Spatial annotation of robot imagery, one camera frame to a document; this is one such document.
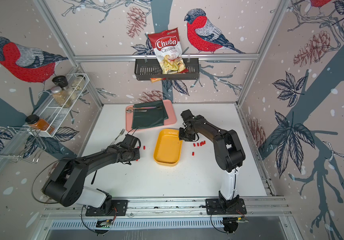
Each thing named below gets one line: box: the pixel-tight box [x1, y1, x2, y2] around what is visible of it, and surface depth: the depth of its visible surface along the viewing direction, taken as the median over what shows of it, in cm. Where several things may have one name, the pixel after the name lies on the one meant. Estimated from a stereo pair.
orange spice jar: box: [25, 114, 55, 134], surface depth 62 cm
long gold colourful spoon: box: [126, 105, 157, 110], surface depth 121 cm
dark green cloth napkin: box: [131, 100, 169, 129], surface depth 116 cm
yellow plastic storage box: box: [153, 128, 183, 167], surface depth 95 cm
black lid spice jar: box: [51, 75, 69, 88], surface depth 75 cm
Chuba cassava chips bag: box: [147, 27, 189, 83], surface depth 86 cm
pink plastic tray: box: [126, 99, 177, 132], surface depth 116 cm
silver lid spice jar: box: [50, 86, 73, 108], surface depth 74 cm
